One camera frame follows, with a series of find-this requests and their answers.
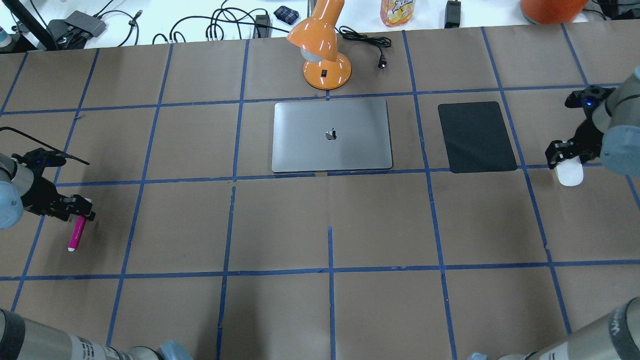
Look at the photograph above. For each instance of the orange round object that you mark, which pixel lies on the orange round object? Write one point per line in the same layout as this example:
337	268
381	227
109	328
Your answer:
551	11

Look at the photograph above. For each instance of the orange desk lamp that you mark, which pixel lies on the orange desk lamp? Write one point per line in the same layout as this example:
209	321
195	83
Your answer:
325	68

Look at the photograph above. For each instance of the white computer mouse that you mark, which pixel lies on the white computer mouse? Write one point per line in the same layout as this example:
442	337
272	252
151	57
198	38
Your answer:
569	172

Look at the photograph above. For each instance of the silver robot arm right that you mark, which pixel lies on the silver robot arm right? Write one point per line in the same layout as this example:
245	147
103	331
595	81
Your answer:
610	132

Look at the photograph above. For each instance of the dark blue small pouch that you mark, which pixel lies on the dark blue small pouch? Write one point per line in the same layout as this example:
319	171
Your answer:
286	15

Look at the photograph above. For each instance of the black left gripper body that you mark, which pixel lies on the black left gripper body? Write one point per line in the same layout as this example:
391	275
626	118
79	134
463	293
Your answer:
40	193

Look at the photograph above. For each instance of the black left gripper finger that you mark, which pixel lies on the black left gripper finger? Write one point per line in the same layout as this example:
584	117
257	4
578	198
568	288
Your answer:
89	217

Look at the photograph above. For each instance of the black power adapter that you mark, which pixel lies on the black power adapter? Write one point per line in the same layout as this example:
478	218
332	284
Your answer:
453	14

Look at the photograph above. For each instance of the yellow snack bag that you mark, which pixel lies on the yellow snack bag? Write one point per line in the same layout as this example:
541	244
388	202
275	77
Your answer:
396	13

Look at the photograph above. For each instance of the grey closed laptop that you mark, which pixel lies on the grey closed laptop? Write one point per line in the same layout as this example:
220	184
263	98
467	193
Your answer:
337	135

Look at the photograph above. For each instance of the black monitor stand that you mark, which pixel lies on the black monitor stand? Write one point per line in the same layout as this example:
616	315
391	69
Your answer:
40	31

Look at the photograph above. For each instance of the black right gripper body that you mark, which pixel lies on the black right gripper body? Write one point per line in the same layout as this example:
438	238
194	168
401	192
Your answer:
588	135

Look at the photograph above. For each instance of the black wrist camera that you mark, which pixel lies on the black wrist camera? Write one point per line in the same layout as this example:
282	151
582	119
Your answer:
589	98

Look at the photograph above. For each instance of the pink marker pen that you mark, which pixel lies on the pink marker pen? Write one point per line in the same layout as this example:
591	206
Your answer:
76	234

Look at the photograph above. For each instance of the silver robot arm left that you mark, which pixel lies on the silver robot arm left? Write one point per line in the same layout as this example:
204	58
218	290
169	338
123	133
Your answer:
23	188

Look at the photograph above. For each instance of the grey usb hub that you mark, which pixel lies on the grey usb hub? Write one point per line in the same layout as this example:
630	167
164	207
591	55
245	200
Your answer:
87	23

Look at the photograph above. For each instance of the black mousepad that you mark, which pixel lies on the black mousepad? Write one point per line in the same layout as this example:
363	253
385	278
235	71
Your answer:
476	139

